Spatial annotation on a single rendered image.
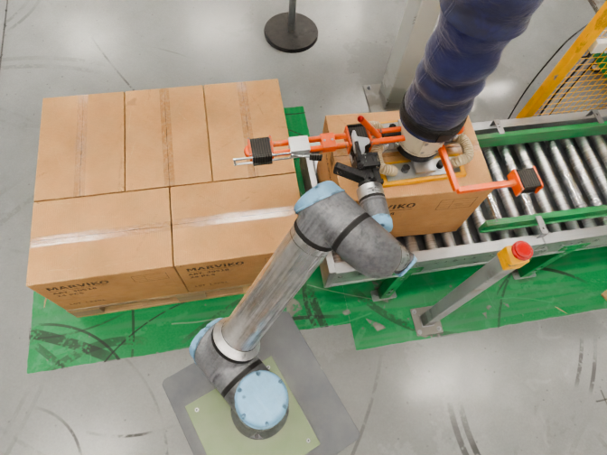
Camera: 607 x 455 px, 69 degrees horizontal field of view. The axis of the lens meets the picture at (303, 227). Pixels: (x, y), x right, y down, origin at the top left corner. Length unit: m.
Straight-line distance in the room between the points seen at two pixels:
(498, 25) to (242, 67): 2.32
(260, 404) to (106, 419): 1.30
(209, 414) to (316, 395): 0.36
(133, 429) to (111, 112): 1.55
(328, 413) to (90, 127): 1.73
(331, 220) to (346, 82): 2.38
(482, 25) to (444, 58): 0.15
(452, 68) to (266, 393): 1.04
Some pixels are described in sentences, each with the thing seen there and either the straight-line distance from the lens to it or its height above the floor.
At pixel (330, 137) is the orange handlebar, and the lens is 1.61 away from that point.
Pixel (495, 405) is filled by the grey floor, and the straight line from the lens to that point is 2.63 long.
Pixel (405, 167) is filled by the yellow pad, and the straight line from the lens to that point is 1.71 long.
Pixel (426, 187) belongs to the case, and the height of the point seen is 0.95.
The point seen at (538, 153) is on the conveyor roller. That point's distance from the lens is 2.62.
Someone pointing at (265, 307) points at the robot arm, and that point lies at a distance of 1.17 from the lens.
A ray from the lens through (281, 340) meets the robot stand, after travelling 1.65.
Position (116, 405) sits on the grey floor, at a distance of 2.49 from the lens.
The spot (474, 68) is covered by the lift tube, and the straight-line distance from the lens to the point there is 1.36.
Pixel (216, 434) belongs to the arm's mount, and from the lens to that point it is 1.58.
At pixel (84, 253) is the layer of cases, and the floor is 0.54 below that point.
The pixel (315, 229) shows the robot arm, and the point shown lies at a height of 1.46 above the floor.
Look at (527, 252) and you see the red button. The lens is 1.67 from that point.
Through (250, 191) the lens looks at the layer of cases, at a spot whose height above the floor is 0.54.
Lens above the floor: 2.37
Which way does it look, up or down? 65 degrees down
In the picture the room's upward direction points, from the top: 9 degrees clockwise
